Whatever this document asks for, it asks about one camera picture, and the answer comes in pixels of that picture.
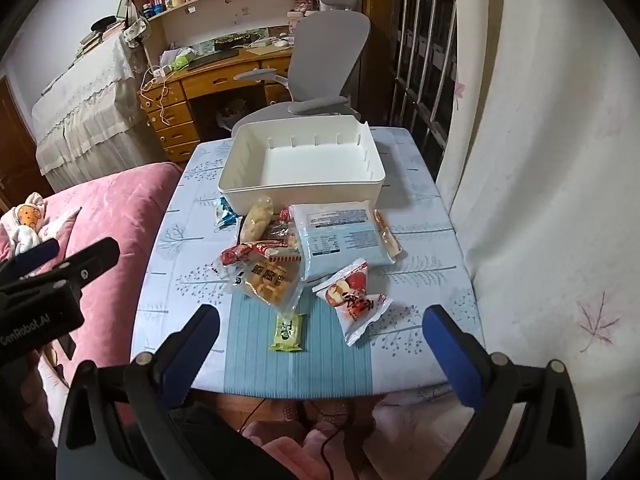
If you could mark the metal window grille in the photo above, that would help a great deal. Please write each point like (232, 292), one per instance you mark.
(420, 60)

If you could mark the white floral curtain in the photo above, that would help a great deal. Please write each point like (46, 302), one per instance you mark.
(550, 160)

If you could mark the white lace cover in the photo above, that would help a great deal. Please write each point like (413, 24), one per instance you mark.
(85, 110)

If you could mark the wooden bookshelf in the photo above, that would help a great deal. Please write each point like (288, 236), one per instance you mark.
(235, 7)

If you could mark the red white sausage stick packet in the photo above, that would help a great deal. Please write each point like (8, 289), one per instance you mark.
(270, 250)

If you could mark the green snack packet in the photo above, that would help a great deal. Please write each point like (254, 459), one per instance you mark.
(288, 332)

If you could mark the red white apple snack packet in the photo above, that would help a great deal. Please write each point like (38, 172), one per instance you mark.
(355, 305)

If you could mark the orange stick snack packet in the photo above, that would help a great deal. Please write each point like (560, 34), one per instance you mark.
(387, 235)

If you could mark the blue snack packet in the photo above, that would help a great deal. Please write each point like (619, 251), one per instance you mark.
(227, 216)

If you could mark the white plush toy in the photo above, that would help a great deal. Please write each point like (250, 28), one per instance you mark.
(27, 220)

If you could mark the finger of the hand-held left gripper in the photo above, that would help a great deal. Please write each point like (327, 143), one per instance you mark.
(35, 256)
(85, 265)

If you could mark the red round snack packet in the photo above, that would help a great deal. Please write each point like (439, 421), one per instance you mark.
(231, 258)

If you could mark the tree print tablecloth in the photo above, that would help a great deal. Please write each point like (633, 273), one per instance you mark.
(425, 220)

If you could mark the brown wooden door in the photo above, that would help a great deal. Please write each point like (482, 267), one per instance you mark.
(15, 150)

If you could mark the black hat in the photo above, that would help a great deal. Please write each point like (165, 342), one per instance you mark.
(105, 23)

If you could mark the white plastic storage box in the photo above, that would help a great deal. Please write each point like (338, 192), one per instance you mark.
(300, 160)

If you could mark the pink fleece cloth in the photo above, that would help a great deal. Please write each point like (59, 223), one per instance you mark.
(285, 452)

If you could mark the clear bread packet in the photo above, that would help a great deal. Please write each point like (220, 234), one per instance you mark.
(255, 222)

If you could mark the clear brown meat packet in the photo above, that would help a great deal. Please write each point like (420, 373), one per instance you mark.
(282, 230)

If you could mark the grey office chair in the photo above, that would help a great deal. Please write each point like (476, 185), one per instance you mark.
(325, 55)

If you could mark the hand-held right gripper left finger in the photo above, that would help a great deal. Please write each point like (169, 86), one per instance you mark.
(192, 355)

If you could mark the black keyboard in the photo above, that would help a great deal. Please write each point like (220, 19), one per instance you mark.
(212, 58)

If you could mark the clear biscuit packet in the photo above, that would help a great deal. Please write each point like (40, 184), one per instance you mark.
(267, 285)

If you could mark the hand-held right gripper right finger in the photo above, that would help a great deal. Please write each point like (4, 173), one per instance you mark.
(452, 360)

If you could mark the floral hanging bag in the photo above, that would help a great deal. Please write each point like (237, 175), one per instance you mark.
(136, 30)

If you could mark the wooden desk with drawers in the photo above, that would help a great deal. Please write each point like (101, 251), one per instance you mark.
(175, 125)

